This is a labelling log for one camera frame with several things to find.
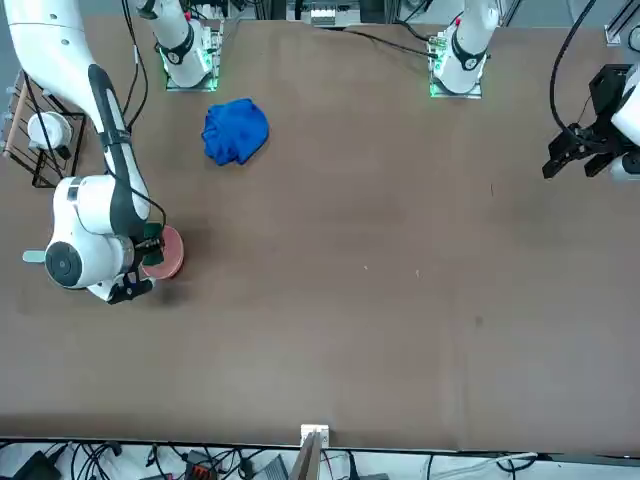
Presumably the white cable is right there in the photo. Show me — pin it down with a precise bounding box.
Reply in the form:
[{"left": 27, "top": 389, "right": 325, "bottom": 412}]
[{"left": 424, "top": 451, "right": 540, "bottom": 480}]

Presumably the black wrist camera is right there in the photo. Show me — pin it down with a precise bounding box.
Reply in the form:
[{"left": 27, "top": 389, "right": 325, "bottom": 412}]
[{"left": 106, "top": 269, "right": 155, "bottom": 306}]

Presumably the green and yellow sponge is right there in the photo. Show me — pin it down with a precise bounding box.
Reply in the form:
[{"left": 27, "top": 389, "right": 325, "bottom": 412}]
[{"left": 143, "top": 223, "right": 166, "bottom": 267}]

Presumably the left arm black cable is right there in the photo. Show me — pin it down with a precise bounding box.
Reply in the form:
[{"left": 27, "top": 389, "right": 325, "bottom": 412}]
[{"left": 548, "top": 0, "right": 601, "bottom": 151}]

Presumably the aluminium camera post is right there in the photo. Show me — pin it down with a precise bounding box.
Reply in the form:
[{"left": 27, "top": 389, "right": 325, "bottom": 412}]
[{"left": 288, "top": 423, "right": 332, "bottom": 480}]

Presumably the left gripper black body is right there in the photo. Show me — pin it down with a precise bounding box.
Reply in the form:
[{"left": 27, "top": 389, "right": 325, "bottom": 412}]
[{"left": 558, "top": 63, "right": 633, "bottom": 152}]

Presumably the black and red hub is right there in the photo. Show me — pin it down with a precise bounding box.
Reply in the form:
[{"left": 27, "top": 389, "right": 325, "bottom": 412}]
[{"left": 180, "top": 448, "right": 222, "bottom": 480}]

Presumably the aluminium frame rail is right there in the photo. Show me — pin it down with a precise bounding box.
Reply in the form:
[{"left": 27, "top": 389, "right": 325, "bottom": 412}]
[{"left": 603, "top": 0, "right": 640, "bottom": 47}]

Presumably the pink bowl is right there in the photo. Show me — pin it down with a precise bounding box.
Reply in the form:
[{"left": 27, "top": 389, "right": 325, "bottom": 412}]
[{"left": 141, "top": 224, "right": 186, "bottom": 280}]

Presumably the aluminium block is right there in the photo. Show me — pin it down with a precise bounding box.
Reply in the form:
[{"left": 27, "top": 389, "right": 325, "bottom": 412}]
[{"left": 308, "top": 7, "right": 337, "bottom": 29}]

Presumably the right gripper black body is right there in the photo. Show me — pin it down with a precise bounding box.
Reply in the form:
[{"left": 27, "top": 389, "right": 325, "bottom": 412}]
[{"left": 132, "top": 237, "right": 165, "bottom": 272}]

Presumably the black table cable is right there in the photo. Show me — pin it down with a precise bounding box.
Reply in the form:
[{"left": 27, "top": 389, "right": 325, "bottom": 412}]
[{"left": 342, "top": 27, "right": 441, "bottom": 64}]

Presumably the black power adapter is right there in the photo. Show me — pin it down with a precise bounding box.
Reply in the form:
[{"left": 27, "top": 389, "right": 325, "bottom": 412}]
[{"left": 8, "top": 449, "right": 65, "bottom": 480}]

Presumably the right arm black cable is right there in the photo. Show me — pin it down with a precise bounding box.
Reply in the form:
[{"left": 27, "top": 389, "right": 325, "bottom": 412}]
[{"left": 119, "top": 0, "right": 169, "bottom": 239}]

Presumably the black wire cup rack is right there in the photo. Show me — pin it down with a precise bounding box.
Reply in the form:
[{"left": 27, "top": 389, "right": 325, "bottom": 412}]
[{"left": 0, "top": 69, "right": 87, "bottom": 190}]

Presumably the crumpled blue cloth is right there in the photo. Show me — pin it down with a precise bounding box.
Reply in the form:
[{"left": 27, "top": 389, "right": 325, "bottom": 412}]
[{"left": 201, "top": 98, "right": 272, "bottom": 168}]

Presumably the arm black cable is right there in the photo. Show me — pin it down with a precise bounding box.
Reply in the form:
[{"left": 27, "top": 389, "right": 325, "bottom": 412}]
[
  {"left": 548, "top": 0, "right": 601, "bottom": 151},
  {"left": 119, "top": 0, "right": 169, "bottom": 239}
]

